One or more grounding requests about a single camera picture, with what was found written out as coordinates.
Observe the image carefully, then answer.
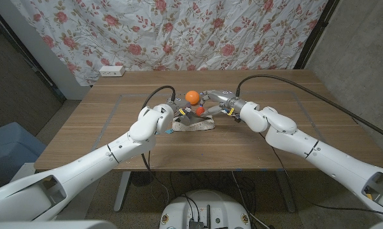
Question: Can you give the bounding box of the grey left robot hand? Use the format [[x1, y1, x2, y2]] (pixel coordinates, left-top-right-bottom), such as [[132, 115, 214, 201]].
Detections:
[[165, 97, 208, 127]]

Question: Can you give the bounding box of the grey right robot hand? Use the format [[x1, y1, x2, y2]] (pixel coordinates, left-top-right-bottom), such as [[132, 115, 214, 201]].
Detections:
[[199, 89, 248, 118]]

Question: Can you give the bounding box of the beige dotted pen bag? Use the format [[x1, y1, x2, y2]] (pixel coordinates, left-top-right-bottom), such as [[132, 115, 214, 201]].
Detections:
[[171, 114, 216, 132]]

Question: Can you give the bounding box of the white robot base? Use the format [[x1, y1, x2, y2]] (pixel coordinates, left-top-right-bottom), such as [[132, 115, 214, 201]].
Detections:
[[159, 190, 251, 229]]

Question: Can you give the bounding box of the orange fruit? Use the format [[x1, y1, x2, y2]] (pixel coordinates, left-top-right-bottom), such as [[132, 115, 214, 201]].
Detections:
[[185, 90, 200, 106]]

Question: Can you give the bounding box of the floral backdrop cloth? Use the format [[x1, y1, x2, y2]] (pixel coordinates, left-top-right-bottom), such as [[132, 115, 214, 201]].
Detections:
[[10, 0, 329, 87]]

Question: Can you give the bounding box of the white power strip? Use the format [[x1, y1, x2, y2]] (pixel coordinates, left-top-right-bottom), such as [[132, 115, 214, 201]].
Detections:
[[99, 65, 126, 78]]

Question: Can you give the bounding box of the white table leg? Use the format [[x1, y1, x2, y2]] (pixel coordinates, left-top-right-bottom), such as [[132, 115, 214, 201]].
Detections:
[[275, 170, 297, 213], [113, 170, 132, 212]]

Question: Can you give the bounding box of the black backdrop stand pole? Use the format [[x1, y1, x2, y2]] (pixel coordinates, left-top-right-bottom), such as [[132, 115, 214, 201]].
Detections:
[[293, 0, 340, 70]]

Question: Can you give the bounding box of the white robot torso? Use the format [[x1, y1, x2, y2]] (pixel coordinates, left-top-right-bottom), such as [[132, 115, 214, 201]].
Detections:
[[0, 219, 118, 229]]

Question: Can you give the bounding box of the blue plastic bin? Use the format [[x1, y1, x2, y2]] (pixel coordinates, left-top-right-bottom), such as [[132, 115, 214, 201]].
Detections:
[[0, 121, 48, 191]]

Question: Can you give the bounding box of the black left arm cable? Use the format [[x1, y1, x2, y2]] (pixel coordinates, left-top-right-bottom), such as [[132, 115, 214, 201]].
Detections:
[[141, 85, 177, 204]]

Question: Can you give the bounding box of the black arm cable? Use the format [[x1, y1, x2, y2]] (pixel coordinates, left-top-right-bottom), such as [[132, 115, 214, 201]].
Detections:
[[141, 85, 177, 204], [235, 74, 383, 143]]

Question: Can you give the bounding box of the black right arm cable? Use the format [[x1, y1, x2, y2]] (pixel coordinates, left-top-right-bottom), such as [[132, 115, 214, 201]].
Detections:
[[235, 74, 383, 143]]

